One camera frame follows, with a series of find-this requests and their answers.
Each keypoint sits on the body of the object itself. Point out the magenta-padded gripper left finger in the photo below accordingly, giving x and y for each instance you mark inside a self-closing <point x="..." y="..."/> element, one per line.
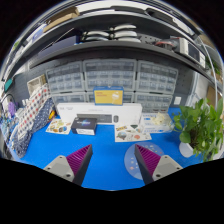
<point x="59" y="165"/>

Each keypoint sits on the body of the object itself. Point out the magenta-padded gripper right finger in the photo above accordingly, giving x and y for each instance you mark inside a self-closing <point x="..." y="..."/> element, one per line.
<point x="165" y="165"/>

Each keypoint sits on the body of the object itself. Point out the round blue printed mouse pad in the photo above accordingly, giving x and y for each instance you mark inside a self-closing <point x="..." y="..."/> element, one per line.
<point x="131" y="163"/>

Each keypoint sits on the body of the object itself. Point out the colourful sticker sheet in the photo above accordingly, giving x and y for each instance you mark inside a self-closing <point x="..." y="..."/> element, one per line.
<point x="131" y="133"/>
<point x="58" y="126"/>

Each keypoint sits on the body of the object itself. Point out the white blue glove box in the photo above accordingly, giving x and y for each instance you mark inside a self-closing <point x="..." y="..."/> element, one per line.
<point x="156" y="125"/>

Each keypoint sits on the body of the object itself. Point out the navy white-dotted cloth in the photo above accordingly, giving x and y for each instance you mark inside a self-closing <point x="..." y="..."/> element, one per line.
<point x="23" y="143"/>

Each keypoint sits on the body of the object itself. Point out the small black box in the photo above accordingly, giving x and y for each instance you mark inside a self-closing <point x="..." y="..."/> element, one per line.
<point x="83" y="125"/>

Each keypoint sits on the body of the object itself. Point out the green plant in white pot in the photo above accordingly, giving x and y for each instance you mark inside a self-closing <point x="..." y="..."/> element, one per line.
<point x="196" y="126"/>

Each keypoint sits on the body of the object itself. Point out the long white keyboard box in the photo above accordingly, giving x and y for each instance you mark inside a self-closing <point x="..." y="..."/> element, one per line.
<point x="66" y="111"/>

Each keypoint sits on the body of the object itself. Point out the red blue checked white cloth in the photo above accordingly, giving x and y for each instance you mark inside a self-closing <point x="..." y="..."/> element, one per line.
<point x="31" y="106"/>

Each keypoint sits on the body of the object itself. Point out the purple plastic object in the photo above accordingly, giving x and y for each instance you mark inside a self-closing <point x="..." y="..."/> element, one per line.
<point x="11" y="108"/>

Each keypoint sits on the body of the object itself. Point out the yellow and blue box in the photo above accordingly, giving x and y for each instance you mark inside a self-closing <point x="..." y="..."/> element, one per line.
<point x="108" y="96"/>

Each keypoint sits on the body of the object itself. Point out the cream plastic basket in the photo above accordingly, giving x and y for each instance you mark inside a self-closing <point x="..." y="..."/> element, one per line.
<point x="35" y="83"/>

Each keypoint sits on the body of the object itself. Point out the teal box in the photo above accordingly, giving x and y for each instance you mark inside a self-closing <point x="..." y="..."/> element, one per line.
<point x="8" y="85"/>

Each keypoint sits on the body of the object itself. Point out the white wall socket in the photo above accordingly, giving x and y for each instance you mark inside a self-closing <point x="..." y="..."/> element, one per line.
<point x="178" y="100"/>

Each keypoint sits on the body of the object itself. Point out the grey wall shelf unit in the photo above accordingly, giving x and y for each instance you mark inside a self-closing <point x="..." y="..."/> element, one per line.
<point x="110" y="46"/>

